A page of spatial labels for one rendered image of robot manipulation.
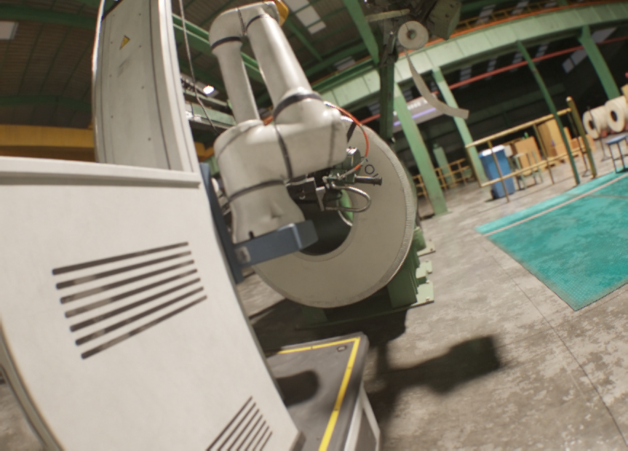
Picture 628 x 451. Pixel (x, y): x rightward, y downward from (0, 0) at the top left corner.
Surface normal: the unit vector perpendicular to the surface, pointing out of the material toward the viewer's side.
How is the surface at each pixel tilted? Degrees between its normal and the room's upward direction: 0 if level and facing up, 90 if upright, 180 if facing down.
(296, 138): 89
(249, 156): 91
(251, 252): 90
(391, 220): 90
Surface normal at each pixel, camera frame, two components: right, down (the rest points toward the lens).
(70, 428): 0.91, -0.33
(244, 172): -0.02, -0.02
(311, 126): 0.07, -0.24
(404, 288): -0.39, 0.10
